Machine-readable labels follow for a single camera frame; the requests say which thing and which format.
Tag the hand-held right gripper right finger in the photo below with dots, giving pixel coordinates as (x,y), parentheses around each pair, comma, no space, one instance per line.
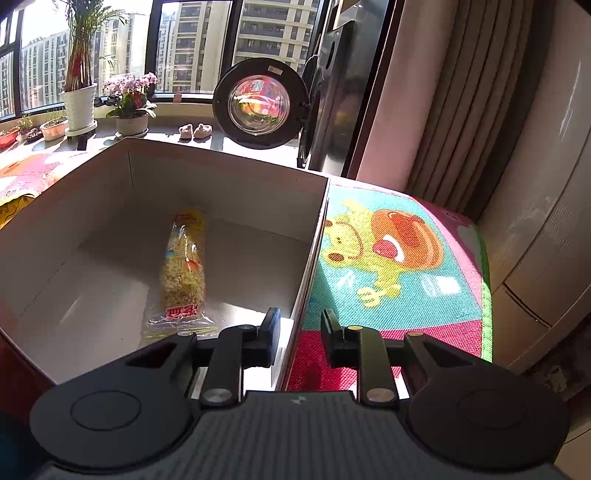
(331,339)

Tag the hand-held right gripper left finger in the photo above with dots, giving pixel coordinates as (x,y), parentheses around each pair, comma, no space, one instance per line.
(270,337)

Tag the yellow snack packet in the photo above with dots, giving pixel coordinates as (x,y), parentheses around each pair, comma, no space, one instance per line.
(184,267)

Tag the cardboard box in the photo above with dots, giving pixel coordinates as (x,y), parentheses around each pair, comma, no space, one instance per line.
(92,207)

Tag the colourful cartoon play mat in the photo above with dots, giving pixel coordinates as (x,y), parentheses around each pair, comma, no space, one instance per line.
(415,286)

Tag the round washing machine door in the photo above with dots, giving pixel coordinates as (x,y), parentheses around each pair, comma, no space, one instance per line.
(261,104)

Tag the white standing air conditioner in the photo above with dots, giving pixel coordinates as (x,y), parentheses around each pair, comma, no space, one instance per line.
(545,230)

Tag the dark washing machine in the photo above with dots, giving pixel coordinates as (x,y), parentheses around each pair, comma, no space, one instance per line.
(332,92)

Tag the pink orchid in pot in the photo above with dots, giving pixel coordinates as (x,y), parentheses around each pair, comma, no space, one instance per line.
(131,121)

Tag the beige curtain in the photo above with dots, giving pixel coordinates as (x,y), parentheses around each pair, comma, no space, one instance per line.
(461,92)

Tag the small grass planter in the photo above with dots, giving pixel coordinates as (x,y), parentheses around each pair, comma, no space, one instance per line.
(54,128)

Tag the tall plant in white pot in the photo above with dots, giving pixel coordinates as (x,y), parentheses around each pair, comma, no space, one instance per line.
(81,104)

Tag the small potted plant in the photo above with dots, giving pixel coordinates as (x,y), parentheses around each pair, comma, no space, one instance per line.
(25,127)

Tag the red planter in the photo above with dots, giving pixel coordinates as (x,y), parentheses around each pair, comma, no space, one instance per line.
(7,137)

